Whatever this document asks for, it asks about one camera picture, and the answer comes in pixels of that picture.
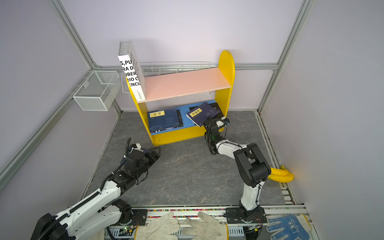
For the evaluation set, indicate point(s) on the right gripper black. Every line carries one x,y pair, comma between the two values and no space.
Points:
207,122

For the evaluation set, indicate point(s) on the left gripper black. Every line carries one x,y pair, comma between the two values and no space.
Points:
153,153

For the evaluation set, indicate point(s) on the blue book yellow label top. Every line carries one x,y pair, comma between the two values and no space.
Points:
202,112

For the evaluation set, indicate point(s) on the black folder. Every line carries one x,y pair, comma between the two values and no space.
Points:
219,109

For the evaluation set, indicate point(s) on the blue bottom book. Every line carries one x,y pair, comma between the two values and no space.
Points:
163,120

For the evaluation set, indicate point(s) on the white book black lettering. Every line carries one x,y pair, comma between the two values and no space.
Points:
132,69

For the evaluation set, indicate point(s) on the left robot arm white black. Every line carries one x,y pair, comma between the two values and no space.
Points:
103,207

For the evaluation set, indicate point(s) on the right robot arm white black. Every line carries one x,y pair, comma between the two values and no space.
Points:
253,168

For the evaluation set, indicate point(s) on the yellow shelf pink blue boards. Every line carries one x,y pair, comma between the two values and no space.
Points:
163,87

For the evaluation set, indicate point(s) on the white work glove centre left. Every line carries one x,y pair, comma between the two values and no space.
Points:
162,228

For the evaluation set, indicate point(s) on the white work glove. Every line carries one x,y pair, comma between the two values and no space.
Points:
162,228
210,229

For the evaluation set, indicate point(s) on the white mesh basket left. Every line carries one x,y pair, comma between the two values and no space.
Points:
98,91

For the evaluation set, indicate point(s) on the yellow bananas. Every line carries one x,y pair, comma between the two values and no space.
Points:
281,175

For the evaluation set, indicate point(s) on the white work glove centre right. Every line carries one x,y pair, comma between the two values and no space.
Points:
210,229

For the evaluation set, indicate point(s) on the blue dotted glove right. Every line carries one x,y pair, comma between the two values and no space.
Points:
289,227

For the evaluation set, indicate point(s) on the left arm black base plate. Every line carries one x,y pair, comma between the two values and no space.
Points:
135,217

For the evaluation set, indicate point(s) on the white wire rack rear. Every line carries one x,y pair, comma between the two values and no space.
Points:
157,70

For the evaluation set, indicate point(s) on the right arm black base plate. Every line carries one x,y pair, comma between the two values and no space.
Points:
240,215

